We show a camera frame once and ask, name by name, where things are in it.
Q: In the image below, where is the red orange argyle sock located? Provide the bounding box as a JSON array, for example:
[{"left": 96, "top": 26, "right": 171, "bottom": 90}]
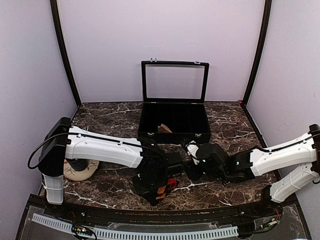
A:
[{"left": 155, "top": 178, "right": 179, "bottom": 200}]

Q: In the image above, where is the tan brown sock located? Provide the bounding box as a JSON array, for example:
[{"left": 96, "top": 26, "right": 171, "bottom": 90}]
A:
[{"left": 157, "top": 123, "right": 172, "bottom": 134}]

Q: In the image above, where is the black glass-lid display case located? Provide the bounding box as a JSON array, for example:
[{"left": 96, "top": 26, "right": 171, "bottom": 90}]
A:
[{"left": 138, "top": 58, "right": 211, "bottom": 144}]

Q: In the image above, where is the cream branch-pattern plate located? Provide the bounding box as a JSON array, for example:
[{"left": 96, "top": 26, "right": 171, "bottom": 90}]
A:
[{"left": 63, "top": 160, "right": 100, "bottom": 182}]

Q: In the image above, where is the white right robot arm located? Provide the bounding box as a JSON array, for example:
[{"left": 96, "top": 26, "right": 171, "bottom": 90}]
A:
[{"left": 181, "top": 124, "right": 320, "bottom": 217}]

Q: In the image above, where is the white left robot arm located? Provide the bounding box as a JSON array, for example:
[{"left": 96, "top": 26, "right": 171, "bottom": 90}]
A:
[{"left": 27, "top": 117, "right": 183, "bottom": 218}]

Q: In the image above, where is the dark blue mug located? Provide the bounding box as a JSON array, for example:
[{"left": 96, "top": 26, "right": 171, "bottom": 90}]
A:
[{"left": 67, "top": 159, "right": 88, "bottom": 172}]

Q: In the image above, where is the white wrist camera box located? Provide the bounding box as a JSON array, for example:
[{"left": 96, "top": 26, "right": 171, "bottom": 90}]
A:
[{"left": 186, "top": 143, "right": 199, "bottom": 159}]

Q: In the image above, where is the white slotted cable duct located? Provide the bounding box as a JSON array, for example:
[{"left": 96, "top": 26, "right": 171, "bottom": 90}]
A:
[{"left": 31, "top": 213, "right": 239, "bottom": 240}]

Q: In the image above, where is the right black frame post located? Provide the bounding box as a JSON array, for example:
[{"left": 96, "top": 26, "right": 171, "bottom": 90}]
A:
[{"left": 241, "top": 0, "right": 272, "bottom": 108}]

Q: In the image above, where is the black frame post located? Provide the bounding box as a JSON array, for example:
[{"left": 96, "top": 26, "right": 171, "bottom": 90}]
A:
[
  {"left": 49, "top": 0, "right": 82, "bottom": 108},
  {"left": 241, "top": 0, "right": 272, "bottom": 108}
]

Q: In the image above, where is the left black frame post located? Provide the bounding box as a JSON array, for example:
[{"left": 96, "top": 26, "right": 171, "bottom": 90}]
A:
[{"left": 49, "top": 0, "right": 82, "bottom": 108}]

